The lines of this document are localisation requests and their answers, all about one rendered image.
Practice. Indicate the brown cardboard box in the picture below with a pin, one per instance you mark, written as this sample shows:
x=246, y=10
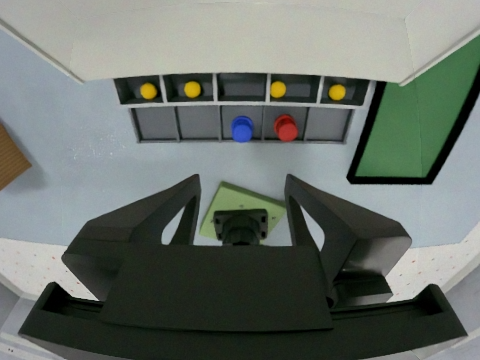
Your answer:
x=13, y=162

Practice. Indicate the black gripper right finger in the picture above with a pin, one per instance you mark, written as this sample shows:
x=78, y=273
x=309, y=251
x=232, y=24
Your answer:
x=358, y=243

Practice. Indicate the blue plug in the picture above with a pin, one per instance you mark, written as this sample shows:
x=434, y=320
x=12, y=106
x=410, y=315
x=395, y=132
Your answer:
x=242, y=128

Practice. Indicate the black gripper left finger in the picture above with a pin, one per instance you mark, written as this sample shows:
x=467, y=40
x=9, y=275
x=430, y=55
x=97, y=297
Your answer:
x=144, y=220

